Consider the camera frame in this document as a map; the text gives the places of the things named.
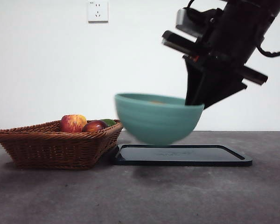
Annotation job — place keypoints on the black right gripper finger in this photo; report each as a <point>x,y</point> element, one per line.
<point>193,86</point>
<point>219,91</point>

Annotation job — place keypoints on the teal ceramic bowl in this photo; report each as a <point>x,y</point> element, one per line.
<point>156,123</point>

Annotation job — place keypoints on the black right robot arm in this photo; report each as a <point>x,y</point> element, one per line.
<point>247,14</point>

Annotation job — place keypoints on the black rectangular tray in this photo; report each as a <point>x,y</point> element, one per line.
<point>177,156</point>

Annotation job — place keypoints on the green avocado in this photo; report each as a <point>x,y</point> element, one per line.
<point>109,122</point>

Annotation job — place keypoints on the dark red plum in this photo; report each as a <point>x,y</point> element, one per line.
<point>94,126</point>

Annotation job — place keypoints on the red yellow apple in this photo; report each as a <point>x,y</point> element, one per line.
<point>72,123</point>

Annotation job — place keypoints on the brown wicker basket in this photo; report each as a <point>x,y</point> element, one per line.
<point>53,149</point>

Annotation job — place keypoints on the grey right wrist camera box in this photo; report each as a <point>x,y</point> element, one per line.
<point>185,18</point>

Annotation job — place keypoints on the white wall socket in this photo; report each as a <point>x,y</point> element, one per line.
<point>98,10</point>

